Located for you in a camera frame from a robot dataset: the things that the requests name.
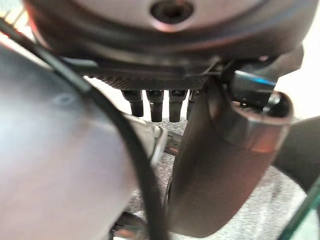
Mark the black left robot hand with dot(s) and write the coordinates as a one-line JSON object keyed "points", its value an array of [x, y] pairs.
{"points": [[140, 50]]}

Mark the silver robot leg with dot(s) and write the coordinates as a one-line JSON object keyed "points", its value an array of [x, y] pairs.
{"points": [[57, 155]]}

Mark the dark robot foot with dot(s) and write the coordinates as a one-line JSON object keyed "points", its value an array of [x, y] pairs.
{"points": [[130, 226]]}

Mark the dark rounded blurry object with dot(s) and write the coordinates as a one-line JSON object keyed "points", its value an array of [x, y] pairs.
{"points": [[301, 150]]}

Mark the green-tinted glass edge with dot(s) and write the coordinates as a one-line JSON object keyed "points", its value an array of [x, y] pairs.
{"points": [[306, 215]]}

